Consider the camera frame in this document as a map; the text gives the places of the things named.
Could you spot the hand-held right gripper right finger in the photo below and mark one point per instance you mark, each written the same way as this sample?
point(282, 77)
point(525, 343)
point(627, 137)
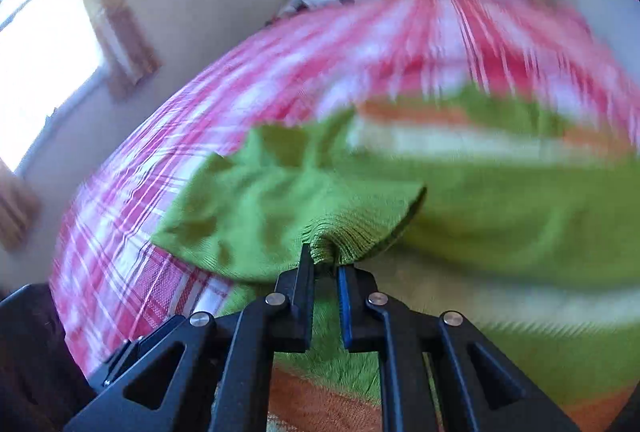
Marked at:
point(344, 307)

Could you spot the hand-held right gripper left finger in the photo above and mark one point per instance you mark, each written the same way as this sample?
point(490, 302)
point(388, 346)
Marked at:
point(296, 307)

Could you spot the green striped sweater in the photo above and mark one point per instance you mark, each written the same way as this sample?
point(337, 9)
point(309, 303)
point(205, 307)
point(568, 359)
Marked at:
point(280, 202)

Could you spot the red plaid blanket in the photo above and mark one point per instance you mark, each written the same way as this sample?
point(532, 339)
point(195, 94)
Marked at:
point(200, 122)

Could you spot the dark furniture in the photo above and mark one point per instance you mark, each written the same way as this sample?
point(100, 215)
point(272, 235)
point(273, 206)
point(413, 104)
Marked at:
point(35, 362)

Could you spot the beige patterned window curtain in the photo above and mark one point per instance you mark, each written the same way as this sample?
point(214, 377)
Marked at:
point(130, 47)
point(17, 207)

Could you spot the bright window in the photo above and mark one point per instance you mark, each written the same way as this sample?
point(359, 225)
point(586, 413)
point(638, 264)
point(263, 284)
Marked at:
point(40, 62)

